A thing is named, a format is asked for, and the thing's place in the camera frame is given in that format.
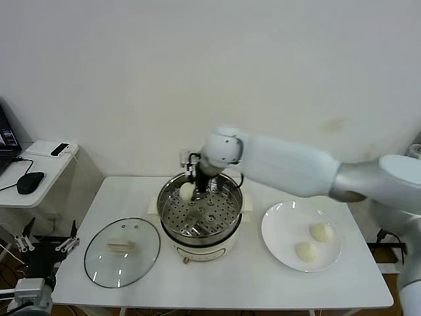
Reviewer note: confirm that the black computer mouse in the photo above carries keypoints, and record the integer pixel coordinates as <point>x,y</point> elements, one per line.
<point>30,182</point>

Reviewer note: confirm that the white side desk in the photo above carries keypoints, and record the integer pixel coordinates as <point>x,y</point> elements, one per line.
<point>49,187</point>

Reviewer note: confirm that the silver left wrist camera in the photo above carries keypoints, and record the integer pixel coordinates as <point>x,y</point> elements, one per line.
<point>30,291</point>

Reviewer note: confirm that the flat white box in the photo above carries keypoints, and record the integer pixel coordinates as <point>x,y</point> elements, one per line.
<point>37,149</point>

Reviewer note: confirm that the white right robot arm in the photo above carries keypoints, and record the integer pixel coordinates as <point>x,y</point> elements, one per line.
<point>296,171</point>

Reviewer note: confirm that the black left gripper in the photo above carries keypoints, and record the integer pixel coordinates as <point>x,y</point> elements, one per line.
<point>46,255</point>

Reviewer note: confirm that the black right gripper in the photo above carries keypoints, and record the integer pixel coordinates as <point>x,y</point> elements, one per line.
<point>204,176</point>

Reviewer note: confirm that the perforated steel steamer basket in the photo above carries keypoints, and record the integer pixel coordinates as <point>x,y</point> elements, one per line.
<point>210,220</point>

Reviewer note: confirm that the round glass pot lid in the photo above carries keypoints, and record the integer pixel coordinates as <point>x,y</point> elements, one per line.
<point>108,270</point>

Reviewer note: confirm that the white steamed baozi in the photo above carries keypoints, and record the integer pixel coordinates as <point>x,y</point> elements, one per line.
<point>306,251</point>
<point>322,232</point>
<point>186,191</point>

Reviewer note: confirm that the plastic cup of milk tea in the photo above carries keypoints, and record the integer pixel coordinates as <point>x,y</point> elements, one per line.
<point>415,149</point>

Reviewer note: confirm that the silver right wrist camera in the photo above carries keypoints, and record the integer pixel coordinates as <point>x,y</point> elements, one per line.
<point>187,158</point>

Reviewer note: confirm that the open black laptop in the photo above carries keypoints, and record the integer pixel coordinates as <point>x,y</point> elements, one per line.
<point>5,141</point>

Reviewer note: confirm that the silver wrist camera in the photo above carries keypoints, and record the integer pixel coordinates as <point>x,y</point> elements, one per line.
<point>30,291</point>
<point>187,158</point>

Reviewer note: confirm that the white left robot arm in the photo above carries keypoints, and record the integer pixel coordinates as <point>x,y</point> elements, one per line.
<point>33,307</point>

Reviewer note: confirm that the black and white phone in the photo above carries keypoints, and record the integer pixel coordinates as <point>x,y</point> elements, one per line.
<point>60,149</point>

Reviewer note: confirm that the small white side table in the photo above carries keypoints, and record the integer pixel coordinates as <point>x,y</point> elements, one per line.
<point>389,267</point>

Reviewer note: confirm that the round white plate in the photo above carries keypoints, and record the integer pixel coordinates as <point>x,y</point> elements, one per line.
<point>286,224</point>

